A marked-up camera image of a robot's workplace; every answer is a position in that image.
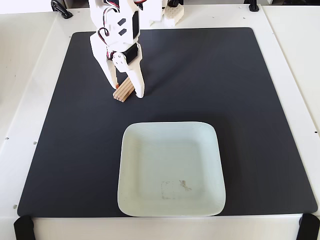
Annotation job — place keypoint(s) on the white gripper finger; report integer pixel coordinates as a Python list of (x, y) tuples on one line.
[(108, 72), (136, 80)]

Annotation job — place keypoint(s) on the cream robot base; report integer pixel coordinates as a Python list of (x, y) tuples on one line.
[(175, 15)]

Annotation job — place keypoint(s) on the black rubber mat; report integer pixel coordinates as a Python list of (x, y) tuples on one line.
[(75, 140)]

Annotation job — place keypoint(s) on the grooved wooden block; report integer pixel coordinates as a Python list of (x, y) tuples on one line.
[(123, 93)]

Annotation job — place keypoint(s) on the black table clamp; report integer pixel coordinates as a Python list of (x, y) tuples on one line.
[(23, 228), (61, 8), (253, 5), (310, 228)]

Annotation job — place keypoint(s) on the pale green square plate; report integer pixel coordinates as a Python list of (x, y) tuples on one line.
[(172, 160)]

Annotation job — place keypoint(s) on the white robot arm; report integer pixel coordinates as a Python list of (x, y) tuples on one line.
[(128, 10)]

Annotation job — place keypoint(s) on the black base clamp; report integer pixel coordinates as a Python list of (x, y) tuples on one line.
[(173, 3)]

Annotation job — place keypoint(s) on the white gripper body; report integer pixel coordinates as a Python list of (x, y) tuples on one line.
[(131, 54)]

